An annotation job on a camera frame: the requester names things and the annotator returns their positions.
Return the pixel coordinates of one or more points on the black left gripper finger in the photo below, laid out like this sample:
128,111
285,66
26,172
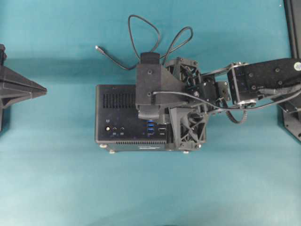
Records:
14,87

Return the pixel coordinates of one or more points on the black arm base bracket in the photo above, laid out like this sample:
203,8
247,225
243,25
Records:
291,115

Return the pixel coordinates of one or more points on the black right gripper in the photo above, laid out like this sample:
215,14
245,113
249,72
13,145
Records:
189,126

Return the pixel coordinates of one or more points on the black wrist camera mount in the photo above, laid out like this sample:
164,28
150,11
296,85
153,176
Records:
152,76

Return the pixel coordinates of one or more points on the black aluminium frame rail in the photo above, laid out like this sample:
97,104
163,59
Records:
293,18

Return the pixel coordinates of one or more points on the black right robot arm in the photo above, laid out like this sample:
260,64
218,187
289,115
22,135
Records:
234,90

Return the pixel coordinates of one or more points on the black mini PC box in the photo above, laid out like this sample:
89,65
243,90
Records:
118,128

